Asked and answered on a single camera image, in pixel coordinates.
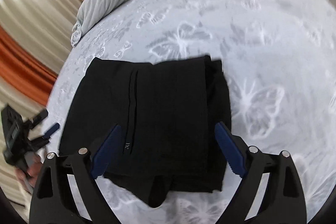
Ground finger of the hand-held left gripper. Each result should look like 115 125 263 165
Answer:
26 109 49 130
28 123 60 154

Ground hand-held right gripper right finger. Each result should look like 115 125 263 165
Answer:
214 121 307 224

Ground person's left hand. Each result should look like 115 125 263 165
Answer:
16 158 42 188

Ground black pants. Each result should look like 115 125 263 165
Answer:
58 55 232 209

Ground butterfly print bed sheet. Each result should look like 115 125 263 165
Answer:
47 0 336 224

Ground orange curtain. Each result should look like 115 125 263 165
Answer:
0 26 59 102

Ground beige pleated curtain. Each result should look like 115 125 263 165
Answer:
0 80 56 214
0 0 86 62

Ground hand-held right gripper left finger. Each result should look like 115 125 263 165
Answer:
29 124 122 224

